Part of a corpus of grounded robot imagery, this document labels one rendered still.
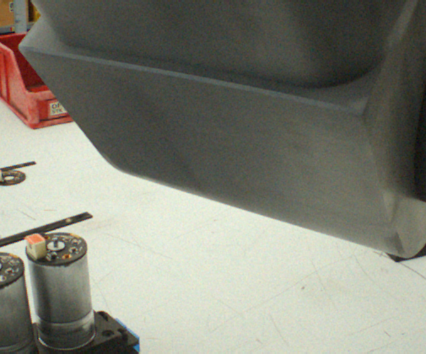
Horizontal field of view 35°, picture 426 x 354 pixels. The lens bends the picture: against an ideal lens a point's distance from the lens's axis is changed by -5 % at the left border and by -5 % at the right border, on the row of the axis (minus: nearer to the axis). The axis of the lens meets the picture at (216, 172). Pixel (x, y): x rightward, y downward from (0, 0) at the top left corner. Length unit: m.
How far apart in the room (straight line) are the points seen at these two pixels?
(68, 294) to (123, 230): 0.15
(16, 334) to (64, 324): 0.02
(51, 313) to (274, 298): 0.13
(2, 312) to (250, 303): 0.14
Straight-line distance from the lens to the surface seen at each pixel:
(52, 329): 0.28
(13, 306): 0.26
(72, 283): 0.27
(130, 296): 0.35
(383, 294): 0.36
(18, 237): 0.28
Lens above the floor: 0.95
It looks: 23 degrees down
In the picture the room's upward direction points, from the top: 1 degrees clockwise
